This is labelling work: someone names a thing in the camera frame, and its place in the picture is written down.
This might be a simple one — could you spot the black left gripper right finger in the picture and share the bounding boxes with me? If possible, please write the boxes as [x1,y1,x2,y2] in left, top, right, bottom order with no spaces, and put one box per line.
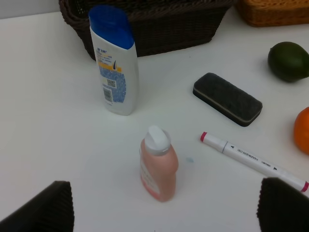
[256,177,309,232]

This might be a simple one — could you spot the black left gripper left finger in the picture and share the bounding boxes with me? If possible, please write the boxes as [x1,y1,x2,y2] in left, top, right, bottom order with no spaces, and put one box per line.
[0,181,74,232]

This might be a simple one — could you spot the white marker pink caps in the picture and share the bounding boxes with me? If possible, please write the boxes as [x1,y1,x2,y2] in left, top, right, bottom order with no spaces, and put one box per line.
[200,132,309,194]

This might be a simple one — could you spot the orange tangerine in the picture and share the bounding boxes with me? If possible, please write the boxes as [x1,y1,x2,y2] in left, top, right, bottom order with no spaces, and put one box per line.
[293,107,309,155]

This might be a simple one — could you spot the black whiteboard eraser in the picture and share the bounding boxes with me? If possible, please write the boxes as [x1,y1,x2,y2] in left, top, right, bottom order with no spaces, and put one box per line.
[193,72,263,127]

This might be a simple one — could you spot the pink lotion bottle white cap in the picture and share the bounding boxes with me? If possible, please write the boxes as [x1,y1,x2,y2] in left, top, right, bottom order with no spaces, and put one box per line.
[139,125,179,202]

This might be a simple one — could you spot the green avocado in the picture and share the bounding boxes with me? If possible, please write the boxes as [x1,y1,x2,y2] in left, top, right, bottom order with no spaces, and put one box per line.
[267,42,309,82]

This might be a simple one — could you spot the white shampoo bottle blue cap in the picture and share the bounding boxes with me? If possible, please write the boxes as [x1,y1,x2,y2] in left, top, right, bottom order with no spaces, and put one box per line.
[88,5,139,116]

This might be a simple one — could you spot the orange wicker basket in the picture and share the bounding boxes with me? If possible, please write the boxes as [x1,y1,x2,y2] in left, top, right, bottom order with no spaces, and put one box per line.
[235,0,309,27]

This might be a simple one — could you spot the dark brown wicker basket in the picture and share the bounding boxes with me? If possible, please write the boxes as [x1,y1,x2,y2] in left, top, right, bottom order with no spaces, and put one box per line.
[58,0,236,59]

